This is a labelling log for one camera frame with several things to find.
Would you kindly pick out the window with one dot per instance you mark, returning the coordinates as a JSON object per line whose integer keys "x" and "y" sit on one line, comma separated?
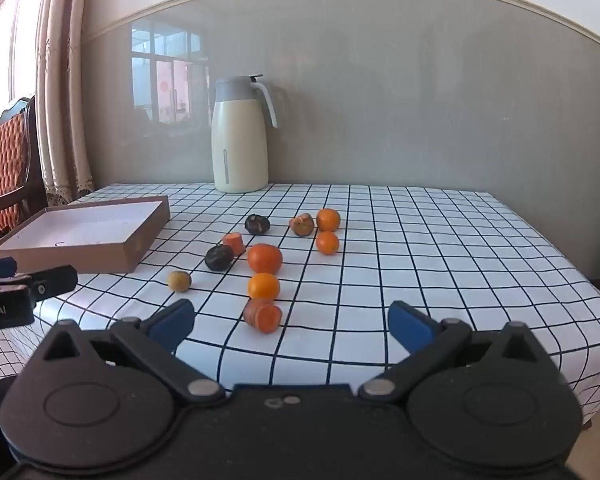
{"x": 0, "y": 35}

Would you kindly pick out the small yellow-brown round fruit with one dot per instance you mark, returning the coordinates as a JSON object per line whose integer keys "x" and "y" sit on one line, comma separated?
{"x": 179, "y": 280}

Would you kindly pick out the beige lace-hem curtain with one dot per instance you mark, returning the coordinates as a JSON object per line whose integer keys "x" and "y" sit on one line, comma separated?
{"x": 62, "y": 85}

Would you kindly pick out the large orange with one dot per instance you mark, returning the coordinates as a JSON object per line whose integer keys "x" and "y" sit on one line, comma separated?
{"x": 264, "y": 258}

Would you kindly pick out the white black checked tablecloth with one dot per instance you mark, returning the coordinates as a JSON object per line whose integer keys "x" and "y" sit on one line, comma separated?
{"x": 430, "y": 260}

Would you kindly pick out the orange carrot piece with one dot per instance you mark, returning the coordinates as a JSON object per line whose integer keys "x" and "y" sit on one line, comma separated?
{"x": 234, "y": 243}
{"x": 264, "y": 316}

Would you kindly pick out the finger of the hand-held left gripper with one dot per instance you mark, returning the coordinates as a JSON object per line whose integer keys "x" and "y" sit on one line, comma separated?
{"x": 55, "y": 282}
{"x": 0, "y": 267}

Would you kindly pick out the brown cardboard box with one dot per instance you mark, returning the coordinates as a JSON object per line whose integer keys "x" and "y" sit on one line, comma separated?
{"x": 80, "y": 232}

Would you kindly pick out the wooden sofa orange cushions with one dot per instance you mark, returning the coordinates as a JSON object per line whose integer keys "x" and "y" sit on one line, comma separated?
{"x": 2, "y": 160}

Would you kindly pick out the small orange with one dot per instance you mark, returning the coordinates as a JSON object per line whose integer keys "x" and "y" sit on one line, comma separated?
{"x": 327, "y": 242}
{"x": 263, "y": 286}
{"x": 328, "y": 219}

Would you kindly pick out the cream thermos jug grey lid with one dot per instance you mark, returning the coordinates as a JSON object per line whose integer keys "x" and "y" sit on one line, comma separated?
{"x": 240, "y": 145}

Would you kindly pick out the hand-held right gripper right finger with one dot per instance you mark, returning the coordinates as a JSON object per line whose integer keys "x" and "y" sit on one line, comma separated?
{"x": 410, "y": 325}

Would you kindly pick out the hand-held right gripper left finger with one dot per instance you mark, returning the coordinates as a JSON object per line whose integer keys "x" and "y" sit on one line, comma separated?
{"x": 172, "y": 320}

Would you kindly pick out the dark wrinkled round fruit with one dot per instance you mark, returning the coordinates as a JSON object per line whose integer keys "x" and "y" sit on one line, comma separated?
{"x": 218, "y": 257}
{"x": 257, "y": 223}

